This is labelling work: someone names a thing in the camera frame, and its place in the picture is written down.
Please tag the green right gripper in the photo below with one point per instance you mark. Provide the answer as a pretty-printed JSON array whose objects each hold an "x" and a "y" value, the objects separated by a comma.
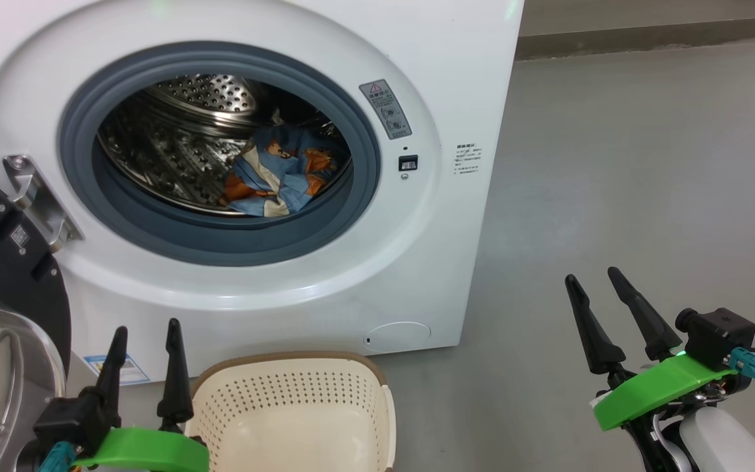
[{"x": 653, "y": 390}]

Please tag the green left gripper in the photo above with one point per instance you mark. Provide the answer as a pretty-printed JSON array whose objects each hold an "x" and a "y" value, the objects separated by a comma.
[{"x": 141, "y": 449}]

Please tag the blue cartoon print clothing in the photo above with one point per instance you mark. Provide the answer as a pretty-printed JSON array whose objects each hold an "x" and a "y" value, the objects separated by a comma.
[{"x": 279, "y": 177}]

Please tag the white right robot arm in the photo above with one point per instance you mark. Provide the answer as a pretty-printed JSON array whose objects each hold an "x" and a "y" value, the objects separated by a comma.
[{"x": 725, "y": 439}]

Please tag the cream perforated laundry basket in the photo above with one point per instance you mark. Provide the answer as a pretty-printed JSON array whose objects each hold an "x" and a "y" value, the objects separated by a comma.
[{"x": 286, "y": 387}]

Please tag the grey rubber door gasket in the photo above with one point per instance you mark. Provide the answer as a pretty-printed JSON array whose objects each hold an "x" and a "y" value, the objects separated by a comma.
[{"x": 220, "y": 242}]

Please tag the silver metal door hinge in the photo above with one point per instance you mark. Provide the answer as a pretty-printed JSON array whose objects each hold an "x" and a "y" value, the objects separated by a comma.
[{"x": 43, "y": 203}]

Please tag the black door latch socket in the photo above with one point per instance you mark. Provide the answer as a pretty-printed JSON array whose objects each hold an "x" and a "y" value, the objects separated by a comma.
[{"x": 408, "y": 162}]

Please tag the white washing machine body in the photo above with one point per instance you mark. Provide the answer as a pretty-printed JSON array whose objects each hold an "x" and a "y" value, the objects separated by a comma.
[{"x": 456, "y": 65}]

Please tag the blue energy label sticker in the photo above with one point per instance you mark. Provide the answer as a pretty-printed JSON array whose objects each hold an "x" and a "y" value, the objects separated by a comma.
[{"x": 128, "y": 370}]

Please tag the small white QR sticker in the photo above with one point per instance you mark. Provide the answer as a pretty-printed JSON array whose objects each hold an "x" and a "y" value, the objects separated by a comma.
[{"x": 19, "y": 236}]

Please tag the perforated steel drum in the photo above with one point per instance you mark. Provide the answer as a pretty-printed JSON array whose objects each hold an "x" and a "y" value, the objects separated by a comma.
[{"x": 154, "y": 157}]

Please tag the round white filter cover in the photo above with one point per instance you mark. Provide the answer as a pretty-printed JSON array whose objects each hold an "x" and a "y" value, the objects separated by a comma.
[{"x": 398, "y": 337}]

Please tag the small printed text label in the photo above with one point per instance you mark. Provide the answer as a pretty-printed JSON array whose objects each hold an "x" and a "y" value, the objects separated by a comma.
[{"x": 468, "y": 160}]

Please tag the grey warning sticker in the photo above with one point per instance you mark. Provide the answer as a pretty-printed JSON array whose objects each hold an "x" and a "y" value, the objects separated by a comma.
[{"x": 385, "y": 109}]

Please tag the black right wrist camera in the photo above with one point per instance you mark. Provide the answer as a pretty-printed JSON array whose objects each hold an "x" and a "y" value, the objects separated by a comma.
[{"x": 718, "y": 334}]

